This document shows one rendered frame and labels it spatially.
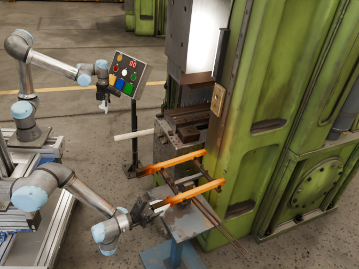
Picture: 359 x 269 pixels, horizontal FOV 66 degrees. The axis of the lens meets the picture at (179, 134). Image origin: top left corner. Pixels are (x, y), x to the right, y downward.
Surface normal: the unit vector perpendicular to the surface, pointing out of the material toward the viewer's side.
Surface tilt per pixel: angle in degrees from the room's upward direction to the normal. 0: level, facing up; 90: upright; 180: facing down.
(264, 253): 0
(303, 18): 89
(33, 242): 0
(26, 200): 88
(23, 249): 0
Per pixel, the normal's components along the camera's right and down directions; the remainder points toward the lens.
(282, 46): 0.43, 0.56
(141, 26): 0.18, 0.60
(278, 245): 0.08, -0.80
